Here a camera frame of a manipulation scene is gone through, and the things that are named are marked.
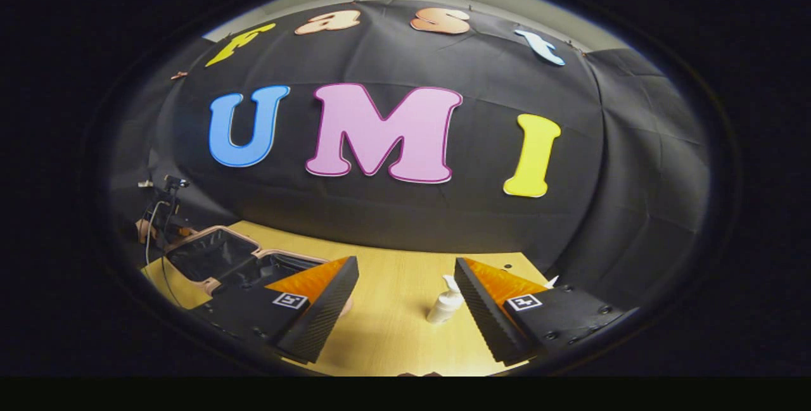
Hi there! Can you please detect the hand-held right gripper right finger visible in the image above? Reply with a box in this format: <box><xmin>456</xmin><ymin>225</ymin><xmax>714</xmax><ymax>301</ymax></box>
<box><xmin>454</xmin><ymin>256</ymin><xmax>641</xmax><ymax>366</ymax></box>

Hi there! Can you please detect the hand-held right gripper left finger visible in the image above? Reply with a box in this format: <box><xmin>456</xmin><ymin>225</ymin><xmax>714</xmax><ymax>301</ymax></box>
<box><xmin>190</xmin><ymin>255</ymin><xmax>360</xmax><ymax>365</ymax></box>

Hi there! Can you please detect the pink suitcase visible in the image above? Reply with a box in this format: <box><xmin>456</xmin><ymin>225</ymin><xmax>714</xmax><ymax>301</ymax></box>
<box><xmin>163</xmin><ymin>225</ymin><xmax>355</xmax><ymax>318</ymax></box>

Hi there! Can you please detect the white cable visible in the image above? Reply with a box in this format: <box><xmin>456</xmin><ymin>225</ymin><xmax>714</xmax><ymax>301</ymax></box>
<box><xmin>144</xmin><ymin>201</ymin><xmax>167</xmax><ymax>267</ymax></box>

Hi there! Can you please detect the white pump bottle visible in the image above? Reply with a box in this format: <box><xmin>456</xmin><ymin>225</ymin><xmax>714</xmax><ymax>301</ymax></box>
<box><xmin>426</xmin><ymin>275</ymin><xmax>464</xmax><ymax>324</ymax></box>

